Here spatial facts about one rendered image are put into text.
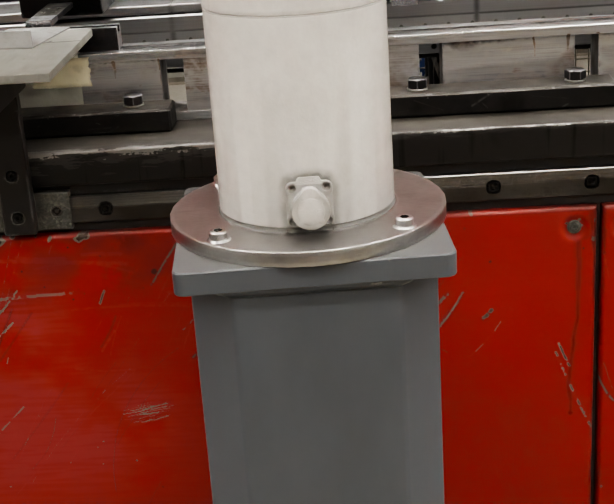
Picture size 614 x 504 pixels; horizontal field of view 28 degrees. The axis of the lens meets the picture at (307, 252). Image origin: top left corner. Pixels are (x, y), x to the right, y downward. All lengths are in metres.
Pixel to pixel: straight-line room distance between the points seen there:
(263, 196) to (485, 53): 0.88
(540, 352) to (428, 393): 0.81
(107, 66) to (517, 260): 0.58
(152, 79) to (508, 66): 0.46
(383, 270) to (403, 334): 0.05
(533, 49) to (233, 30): 0.91
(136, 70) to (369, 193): 0.88
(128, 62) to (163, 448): 0.52
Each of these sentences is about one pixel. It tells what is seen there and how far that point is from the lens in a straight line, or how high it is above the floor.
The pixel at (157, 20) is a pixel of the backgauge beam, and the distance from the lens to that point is 1.91.
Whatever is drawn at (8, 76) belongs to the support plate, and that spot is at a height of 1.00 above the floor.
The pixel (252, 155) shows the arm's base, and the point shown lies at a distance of 0.80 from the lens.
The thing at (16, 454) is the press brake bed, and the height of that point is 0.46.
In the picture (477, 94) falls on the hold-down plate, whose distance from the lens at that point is 1.60.
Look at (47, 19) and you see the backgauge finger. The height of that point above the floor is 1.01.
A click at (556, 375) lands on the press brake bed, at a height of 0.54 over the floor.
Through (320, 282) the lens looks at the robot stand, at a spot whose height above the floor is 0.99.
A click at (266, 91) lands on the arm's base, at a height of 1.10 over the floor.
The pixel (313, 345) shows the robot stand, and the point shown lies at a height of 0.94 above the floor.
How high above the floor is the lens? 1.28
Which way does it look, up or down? 21 degrees down
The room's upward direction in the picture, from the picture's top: 4 degrees counter-clockwise
